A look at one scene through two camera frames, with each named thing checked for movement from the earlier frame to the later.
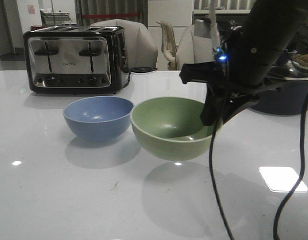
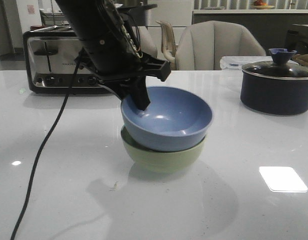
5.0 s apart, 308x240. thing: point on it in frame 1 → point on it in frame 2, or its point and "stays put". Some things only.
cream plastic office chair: (169, 45) stays put
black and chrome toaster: (77, 60) stays put
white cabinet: (178, 13) stays put
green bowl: (171, 128) → (165, 161)
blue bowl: (99, 118) → (176, 119)
